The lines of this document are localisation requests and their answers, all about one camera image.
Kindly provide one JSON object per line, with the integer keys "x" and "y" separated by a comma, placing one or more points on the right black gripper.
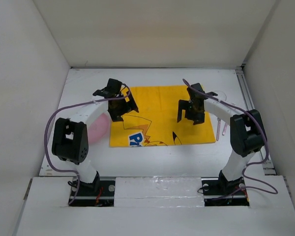
{"x": 184, "y": 104}

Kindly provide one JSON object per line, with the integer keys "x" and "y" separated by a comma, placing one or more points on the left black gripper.
{"x": 128, "y": 106}

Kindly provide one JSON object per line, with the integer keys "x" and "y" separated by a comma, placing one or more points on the yellow cartoon print cloth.
{"x": 155, "y": 123}

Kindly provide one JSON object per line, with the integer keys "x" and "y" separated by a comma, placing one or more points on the pink round plate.
{"x": 98, "y": 129}

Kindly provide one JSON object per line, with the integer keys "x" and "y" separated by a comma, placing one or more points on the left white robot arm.
{"x": 70, "y": 139}

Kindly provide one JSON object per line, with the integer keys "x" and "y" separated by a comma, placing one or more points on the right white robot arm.
{"x": 247, "y": 134}

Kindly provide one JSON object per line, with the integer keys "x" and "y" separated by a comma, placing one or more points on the clear drinking glass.
{"x": 220, "y": 95}

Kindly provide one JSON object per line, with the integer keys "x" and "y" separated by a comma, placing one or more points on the knife with pink handle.
{"x": 218, "y": 129}

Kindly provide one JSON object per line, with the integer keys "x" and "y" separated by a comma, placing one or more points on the fork with pink handle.
{"x": 224, "y": 129}

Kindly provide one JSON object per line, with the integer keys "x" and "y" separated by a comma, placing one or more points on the aluminium side rail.
{"x": 257, "y": 124}

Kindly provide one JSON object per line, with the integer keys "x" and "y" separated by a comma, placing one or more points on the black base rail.
{"x": 154, "y": 192}

